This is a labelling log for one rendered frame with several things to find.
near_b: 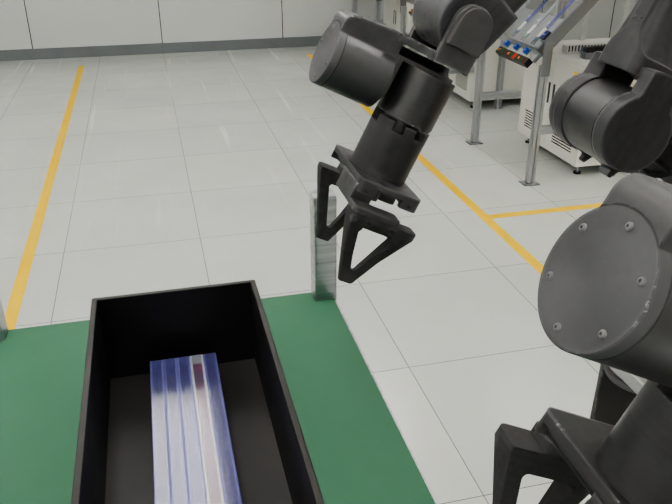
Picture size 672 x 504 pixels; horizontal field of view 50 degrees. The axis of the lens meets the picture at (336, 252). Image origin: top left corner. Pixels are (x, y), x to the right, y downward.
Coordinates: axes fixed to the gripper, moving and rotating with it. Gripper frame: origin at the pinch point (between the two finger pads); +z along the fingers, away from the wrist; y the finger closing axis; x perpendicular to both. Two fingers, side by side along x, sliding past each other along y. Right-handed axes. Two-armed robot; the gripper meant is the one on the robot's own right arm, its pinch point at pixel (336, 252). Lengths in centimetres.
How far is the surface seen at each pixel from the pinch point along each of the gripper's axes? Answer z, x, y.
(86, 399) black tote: 15.9, -19.0, 10.7
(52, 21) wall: 116, -63, -687
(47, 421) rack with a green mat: 28.7, -19.6, -1.9
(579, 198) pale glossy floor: 15, 221, -250
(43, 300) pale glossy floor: 130, -12, -204
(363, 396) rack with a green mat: 14.1, 9.9, 1.8
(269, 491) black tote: 18.5, -1.6, 14.5
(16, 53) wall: 157, -84, -685
